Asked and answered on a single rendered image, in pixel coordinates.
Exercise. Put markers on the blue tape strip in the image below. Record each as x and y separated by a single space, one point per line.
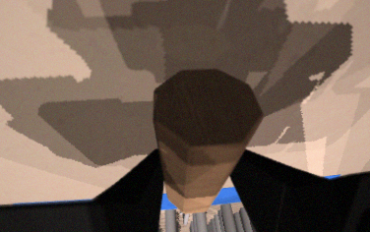
226 195

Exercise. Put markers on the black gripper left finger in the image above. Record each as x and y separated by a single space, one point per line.
132 204

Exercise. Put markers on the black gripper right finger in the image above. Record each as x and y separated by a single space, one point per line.
280 198

